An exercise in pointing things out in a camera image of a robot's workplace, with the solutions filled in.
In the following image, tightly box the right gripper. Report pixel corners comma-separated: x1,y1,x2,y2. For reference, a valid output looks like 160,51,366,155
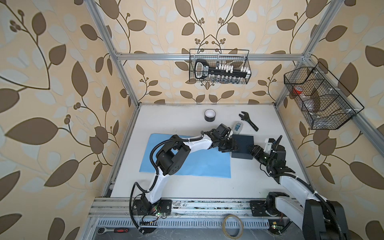
247,143,274,168

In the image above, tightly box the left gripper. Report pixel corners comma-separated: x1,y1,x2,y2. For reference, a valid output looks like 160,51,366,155
218,137,244,152

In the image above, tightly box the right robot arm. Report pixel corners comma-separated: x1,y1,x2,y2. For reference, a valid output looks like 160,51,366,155
248,139,351,240

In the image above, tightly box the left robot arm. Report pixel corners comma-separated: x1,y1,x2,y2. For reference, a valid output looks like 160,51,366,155
129,124,239,235

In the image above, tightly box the white tape dispenser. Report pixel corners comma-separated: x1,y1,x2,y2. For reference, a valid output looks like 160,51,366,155
232,121,244,135

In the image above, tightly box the black adjustable wrench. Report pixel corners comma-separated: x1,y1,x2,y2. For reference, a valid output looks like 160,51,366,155
239,111,259,132

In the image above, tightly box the black tape roll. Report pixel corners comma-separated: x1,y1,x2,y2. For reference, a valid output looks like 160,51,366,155
204,109,216,122

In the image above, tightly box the socket set holder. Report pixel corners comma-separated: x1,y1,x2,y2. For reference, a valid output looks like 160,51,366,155
192,59,252,82

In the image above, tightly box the red object in basket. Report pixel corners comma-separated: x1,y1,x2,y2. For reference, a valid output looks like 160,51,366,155
292,86,303,96

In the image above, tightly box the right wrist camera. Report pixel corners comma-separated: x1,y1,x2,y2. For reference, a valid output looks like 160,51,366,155
264,138,275,152

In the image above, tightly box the clear tape ring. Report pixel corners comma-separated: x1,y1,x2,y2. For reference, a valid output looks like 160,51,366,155
221,214,244,240

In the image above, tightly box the back wire basket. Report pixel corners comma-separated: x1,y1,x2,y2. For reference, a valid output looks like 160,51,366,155
189,48,252,85

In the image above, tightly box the wire basket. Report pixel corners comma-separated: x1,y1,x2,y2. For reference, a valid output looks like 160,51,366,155
284,62,364,130
189,48,252,85

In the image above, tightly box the right wire basket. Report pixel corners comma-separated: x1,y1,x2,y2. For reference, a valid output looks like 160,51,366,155
284,62,364,130

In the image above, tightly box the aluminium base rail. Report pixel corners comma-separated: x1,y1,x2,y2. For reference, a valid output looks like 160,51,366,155
86,197,301,220

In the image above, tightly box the red handled ratchet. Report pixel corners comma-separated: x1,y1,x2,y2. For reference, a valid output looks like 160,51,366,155
96,227,129,235

